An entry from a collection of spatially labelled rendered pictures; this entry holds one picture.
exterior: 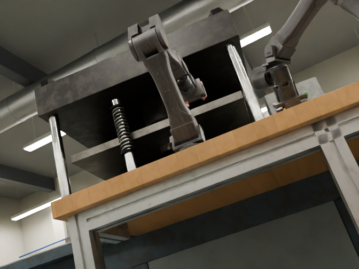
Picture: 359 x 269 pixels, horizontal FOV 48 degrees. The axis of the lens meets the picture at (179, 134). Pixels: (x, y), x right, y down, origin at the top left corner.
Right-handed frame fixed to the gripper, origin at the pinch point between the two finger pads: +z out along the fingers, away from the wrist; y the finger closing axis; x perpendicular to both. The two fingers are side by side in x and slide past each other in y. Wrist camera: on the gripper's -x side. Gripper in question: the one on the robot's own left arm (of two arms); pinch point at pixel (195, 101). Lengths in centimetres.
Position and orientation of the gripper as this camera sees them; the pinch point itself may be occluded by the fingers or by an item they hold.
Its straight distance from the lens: 151.9
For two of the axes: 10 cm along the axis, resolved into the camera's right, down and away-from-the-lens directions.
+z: 3.2, 3.3, 8.9
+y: -9.1, 3.7, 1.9
